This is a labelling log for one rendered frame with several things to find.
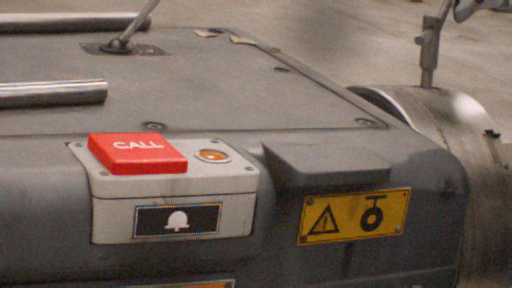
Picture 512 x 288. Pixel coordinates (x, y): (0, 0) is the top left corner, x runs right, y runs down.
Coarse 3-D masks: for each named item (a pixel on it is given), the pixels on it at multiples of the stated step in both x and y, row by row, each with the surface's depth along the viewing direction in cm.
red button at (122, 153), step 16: (96, 144) 80; (112, 144) 80; (128, 144) 80; (144, 144) 81; (160, 144) 81; (112, 160) 77; (128, 160) 77; (144, 160) 78; (160, 160) 78; (176, 160) 79
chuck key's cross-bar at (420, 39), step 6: (444, 0) 135; (450, 0) 135; (444, 6) 132; (450, 6) 133; (444, 12) 130; (444, 18) 129; (426, 30) 118; (432, 30) 120; (420, 36) 112; (426, 36) 114; (432, 36) 119; (414, 42) 113; (420, 42) 112
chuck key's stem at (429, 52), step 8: (424, 16) 121; (432, 16) 120; (440, 16) 121; (424, 24) 121; (432, 24) 120; (440, 24) 121; (432, 40) 121; (424, 48) 121; (432, 48) 121; (424, 56) 121; (432, 56) 121; (424, 64) 121; (432, 64) 121; (424, 72) 122; (432, 72) 122; (424, 80) 122; (432, 80) 123; (424, 88) 122
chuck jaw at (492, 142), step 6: (486, 138) 117; (492, 138) 117; (498, 138) 118; (492, 144) 117; (498, 144) 117; (504, 144) 120; (510, 144) 120; (492, 150) 116; (498, 150) 117; (504, 150) 117; (510, 150) 120; (492, 156) 116; (498, 156) 116; (504, 156) 116; (510, 156) 119; (498, 162) 115; (504, 162) 116; (510, 162) 118; (504, 168) 115
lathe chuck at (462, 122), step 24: (432, 96) 119; (456, 96) 121; (456, 120) 116; (480, 120) 118; (456, 144) 113; (480, 144) 115; (480, 168) 113; (480, 192) 112; (504, 192) 114; (480, 216) 111; (504, 216) 113; (480, 240) 111; (504, 240) 113; (480, 264) 112; (504, 264) 114
